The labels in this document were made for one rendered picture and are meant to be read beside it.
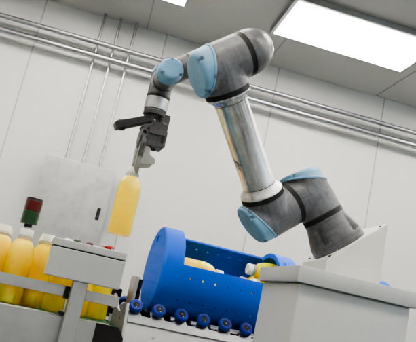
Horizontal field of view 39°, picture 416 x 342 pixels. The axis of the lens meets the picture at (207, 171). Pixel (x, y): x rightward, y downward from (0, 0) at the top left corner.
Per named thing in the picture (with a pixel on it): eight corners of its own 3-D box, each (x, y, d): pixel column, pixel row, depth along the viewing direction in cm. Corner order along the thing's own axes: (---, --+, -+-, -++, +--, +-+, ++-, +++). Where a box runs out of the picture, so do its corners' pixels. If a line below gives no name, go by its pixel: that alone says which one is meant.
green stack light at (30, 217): (36, 225, 217) (41, 212, 218) (20, 221, 216) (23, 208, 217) (36, 226, 223) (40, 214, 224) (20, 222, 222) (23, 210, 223)
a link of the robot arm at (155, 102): (148, 93, 183) (143, 100, 190) (145, 106, 182) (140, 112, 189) (171, 100, 185) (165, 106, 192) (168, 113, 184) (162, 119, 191)
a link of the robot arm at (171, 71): (186, 47, 176) (178, 60, 186) (154, 61, 173) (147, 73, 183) (199, 70, 176) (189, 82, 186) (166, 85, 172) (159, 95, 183)
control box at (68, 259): (119, 290, 157) (127, 252, 159) (44, 274, 152) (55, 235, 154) (113, 288, 167) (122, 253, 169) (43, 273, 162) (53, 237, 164)
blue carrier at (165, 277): (393, 366, 201) (406, 283, 207) (151, 315, 179) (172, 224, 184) (350, 351, 228) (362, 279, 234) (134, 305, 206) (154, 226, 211)
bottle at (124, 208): (134, 236, 177) (148, 178, 181) (118, 231, 172) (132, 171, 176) (119, 234, 182) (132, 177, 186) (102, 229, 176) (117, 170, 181)
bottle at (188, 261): (162, 254, 196) (214, 267, 200) (158, 275, 193) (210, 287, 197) (167, 250, 189) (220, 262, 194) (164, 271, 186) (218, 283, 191)
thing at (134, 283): (135, 316, 186) (144, 277, 189) (127, 315, 185) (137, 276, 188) (129, 314, 195) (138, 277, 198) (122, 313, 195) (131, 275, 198)
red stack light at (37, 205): (41, 212, 218) (43, 202, 219) (23, 208, 217) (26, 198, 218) (40, 214, 224) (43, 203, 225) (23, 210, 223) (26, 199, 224)
